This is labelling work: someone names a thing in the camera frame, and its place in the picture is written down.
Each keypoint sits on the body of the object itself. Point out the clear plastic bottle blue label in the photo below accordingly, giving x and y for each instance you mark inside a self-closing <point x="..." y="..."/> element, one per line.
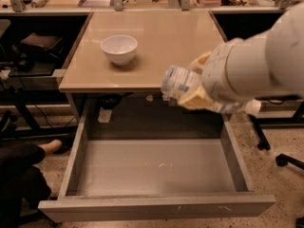
<point x="177" y="80"/>

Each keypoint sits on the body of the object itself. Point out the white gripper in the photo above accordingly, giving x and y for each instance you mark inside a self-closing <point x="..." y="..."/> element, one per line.
<point x="213" y="72"/>

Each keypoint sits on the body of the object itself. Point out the black chair base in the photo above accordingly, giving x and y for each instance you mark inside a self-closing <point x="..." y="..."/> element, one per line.
<point x="283" y="160"/>

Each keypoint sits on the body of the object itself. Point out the white ceramic bowl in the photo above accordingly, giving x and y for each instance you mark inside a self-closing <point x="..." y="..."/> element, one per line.
<point x="119" y="49"/>

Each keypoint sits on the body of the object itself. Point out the person's leg black trousers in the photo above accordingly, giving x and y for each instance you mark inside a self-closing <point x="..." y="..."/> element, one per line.
<point x="20" y="179"/>

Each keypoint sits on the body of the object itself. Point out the black shoe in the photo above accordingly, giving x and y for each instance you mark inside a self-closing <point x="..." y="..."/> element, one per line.
<point x="67" y="142"/>

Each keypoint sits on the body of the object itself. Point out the open grey top drawer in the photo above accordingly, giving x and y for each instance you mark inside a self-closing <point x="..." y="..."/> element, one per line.
<point x="150" y="160"/>

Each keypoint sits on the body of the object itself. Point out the black stand leg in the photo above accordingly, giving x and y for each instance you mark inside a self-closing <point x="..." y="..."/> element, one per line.
<point x="263" y="142"/>

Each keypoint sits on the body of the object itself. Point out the beige top drawer cabinet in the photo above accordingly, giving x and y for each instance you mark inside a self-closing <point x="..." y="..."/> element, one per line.
<point x="165" y="38"/>

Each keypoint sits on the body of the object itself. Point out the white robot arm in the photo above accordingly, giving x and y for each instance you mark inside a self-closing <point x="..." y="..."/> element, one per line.
<point x="236" y="74"/>

